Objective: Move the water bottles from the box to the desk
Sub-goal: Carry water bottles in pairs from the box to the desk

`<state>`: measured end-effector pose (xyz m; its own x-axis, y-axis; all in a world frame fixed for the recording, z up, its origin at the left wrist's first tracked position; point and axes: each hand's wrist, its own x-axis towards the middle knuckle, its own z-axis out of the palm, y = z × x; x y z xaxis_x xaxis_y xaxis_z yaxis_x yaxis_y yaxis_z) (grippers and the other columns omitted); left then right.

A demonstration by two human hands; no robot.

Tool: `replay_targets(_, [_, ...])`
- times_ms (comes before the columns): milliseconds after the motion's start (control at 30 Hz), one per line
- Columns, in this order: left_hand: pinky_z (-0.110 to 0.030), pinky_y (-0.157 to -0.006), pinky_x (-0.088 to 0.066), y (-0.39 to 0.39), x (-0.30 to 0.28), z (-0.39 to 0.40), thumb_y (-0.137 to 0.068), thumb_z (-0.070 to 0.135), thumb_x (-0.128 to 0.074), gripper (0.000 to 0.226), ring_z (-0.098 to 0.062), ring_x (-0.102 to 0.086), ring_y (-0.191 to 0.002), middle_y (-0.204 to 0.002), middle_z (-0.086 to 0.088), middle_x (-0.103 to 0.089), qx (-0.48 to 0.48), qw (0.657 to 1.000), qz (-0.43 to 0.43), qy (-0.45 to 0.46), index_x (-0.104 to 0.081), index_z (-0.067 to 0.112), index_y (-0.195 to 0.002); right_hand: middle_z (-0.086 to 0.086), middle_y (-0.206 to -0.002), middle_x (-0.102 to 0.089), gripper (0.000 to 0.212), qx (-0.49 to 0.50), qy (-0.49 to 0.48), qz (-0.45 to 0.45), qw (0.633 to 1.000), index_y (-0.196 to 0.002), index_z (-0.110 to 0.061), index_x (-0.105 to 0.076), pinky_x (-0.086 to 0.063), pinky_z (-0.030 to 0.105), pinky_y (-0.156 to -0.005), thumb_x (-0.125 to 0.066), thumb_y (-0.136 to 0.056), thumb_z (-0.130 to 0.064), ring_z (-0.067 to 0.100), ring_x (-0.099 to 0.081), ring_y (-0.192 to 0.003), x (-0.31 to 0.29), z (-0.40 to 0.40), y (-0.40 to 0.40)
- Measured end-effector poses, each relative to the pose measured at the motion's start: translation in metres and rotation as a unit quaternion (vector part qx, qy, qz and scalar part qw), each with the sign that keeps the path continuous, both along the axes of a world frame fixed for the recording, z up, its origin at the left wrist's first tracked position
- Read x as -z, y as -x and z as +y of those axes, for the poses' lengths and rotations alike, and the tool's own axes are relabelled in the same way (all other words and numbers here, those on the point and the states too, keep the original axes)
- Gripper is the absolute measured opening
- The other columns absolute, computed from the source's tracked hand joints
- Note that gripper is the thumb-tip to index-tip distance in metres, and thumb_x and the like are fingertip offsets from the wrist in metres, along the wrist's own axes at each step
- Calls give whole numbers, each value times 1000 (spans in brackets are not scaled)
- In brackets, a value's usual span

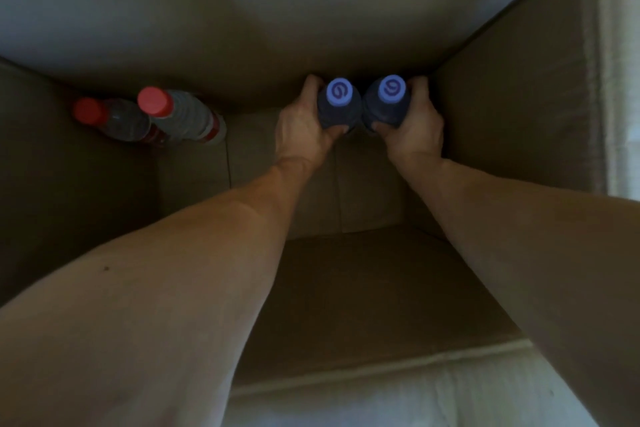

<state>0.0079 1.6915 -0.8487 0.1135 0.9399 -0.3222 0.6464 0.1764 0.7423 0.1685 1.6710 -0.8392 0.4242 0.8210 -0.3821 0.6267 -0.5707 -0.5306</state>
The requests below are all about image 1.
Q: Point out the brown cardboard box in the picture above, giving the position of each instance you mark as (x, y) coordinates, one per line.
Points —
(350, 281)

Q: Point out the person's left forearm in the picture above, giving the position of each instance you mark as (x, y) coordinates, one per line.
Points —
(140, 301)

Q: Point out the person's left hand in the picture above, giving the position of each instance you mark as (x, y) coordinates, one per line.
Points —
(300, 134)

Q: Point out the person's right hand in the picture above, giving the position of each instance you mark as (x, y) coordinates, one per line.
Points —
(417, 134)

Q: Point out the red-cap water bottle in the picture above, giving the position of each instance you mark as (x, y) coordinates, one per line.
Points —
(185, 116)
(120, 121)

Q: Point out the blue-cap water bottle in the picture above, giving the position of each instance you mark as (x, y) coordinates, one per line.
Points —
(339, 106)
(387, 104)

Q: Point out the person's right forearm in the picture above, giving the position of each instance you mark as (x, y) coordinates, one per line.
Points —
(540, 261)

